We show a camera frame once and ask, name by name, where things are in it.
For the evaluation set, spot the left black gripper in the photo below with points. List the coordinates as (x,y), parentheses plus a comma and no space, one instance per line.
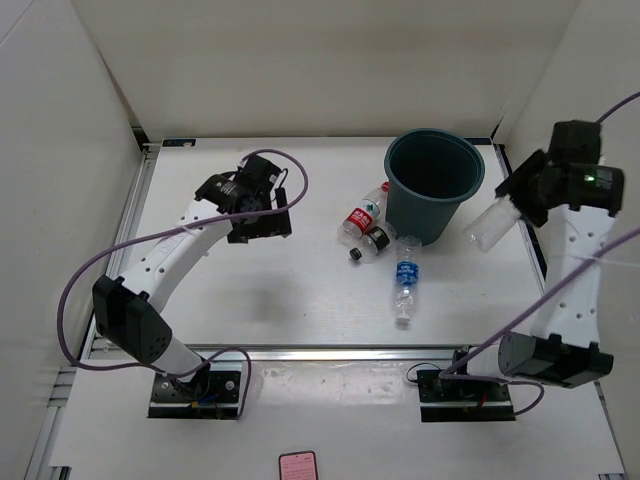
(276,224)

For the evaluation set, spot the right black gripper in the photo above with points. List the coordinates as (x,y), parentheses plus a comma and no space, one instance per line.
(522,174)

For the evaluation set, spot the clear unlabelled plastic bottle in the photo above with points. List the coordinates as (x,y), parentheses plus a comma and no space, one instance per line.
(491,226)

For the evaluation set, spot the red label plastic bottle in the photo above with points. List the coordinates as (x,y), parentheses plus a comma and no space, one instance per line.
(363,216)

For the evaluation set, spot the blue label plastic bottle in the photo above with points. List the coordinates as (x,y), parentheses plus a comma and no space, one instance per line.
(407,272)

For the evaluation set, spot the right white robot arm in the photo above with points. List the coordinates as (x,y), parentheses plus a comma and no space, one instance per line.
(556,341)

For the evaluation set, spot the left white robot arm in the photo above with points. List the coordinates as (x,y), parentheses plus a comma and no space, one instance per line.
(128,308)

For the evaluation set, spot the dark green plastic bin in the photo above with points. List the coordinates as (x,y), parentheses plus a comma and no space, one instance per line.
(430,174)

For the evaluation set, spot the black label plastic bottle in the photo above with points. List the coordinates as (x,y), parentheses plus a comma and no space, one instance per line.
(373,243)

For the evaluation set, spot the pink smartphone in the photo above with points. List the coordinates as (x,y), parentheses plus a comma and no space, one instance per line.
(300,465)

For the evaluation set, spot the aluminium table edge rail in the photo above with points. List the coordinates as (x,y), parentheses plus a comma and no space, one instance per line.
(105,350)

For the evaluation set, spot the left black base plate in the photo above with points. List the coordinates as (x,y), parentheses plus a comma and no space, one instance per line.
(221,400)

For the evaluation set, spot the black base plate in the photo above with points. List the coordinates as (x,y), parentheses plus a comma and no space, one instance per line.
(454,401)
(221,400)

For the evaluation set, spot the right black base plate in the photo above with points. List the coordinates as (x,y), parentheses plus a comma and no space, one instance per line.
(454,401)

